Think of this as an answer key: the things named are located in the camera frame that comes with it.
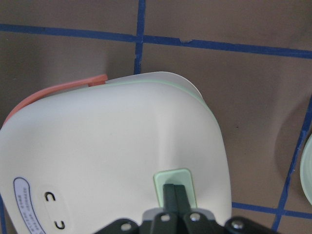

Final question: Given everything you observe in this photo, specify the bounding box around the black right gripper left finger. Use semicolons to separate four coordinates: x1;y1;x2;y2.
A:
97;184;178;234

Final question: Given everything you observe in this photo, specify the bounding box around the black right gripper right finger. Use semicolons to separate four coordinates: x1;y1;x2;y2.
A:
174;185;229;234

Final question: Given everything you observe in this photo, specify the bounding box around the white rice cooker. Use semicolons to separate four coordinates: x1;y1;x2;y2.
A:
0;72;232;234

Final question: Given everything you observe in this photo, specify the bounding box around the green plate right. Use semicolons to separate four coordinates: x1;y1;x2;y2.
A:
300;135;312;204

